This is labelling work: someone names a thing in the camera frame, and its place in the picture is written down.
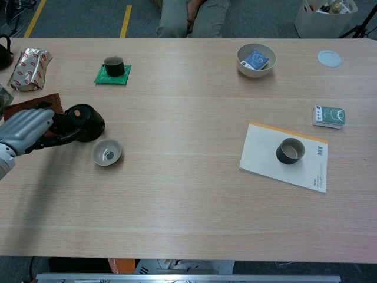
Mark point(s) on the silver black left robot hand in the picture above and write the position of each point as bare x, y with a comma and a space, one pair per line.
23, 126

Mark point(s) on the black cup beige inside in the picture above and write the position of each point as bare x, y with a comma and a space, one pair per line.
115, 70
282, 158

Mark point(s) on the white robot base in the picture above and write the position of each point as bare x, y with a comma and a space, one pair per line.
182, 266

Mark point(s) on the brown scalloped cloth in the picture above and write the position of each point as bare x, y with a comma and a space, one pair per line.
26, 104

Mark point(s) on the green patterned packet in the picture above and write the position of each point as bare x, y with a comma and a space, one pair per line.
4, 98

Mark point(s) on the gold foil packet red print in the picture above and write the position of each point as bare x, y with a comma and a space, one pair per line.
29, 70

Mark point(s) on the black cast iron kettle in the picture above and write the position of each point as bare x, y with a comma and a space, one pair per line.
4, 59

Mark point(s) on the grey shallow tea bowl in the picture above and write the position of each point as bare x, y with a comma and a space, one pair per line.
98, 153

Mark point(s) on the green foil sachet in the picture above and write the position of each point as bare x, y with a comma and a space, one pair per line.
101, 79

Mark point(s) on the orange panel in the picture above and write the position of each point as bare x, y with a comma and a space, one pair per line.
122, 265

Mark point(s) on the seated person in khaki trousers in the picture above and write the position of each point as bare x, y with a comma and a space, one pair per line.
173, 20

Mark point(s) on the white notebook orange spine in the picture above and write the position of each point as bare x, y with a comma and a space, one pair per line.
259, 153

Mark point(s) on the beige round bowl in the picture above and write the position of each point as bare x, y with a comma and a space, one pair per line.
256, 73

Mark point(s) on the blue tissue pack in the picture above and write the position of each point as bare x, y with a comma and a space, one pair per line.
256, 59

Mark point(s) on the green tissue pack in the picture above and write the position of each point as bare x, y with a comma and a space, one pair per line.
330, 116

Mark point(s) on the white storage bin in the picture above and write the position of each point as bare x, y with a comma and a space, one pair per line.
318, 26

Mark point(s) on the black tripod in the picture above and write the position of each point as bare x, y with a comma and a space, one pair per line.
357, 29

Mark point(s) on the aluminium profile rail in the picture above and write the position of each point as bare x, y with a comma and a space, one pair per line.
188, 278

